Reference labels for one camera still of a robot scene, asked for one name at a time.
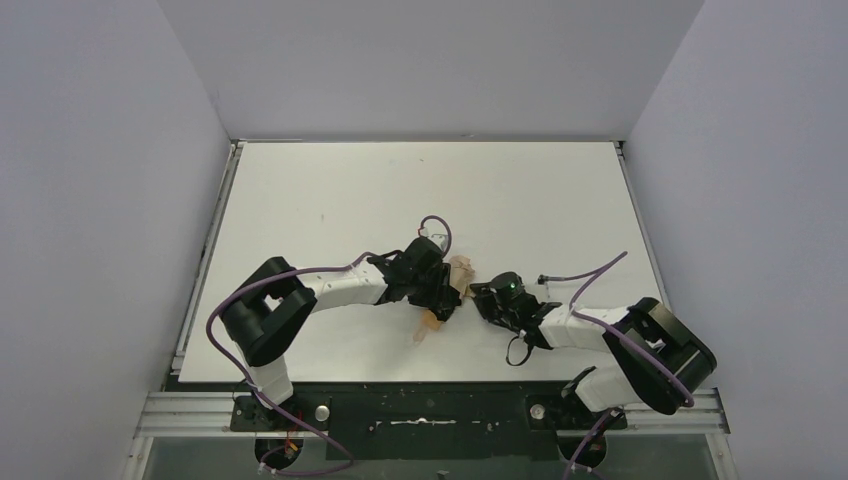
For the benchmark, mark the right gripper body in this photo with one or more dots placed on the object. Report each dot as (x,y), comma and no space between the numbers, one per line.
(486,301)

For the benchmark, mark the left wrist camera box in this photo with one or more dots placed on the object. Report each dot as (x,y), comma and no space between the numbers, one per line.
(434,236)

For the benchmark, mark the aluminium frame rail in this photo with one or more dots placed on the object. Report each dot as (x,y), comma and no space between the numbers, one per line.
(186,434)

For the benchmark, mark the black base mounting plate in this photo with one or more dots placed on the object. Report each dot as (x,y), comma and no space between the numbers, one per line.
(437,421)

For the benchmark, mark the beige folding umbrella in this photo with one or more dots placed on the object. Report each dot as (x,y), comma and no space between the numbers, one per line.
(459,278)

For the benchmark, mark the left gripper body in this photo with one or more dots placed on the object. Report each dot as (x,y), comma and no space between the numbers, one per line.
(444,289)

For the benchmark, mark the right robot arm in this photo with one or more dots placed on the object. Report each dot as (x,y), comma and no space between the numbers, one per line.
(658,361)

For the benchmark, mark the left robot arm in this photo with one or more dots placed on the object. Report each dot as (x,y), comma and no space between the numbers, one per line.
(264,316)

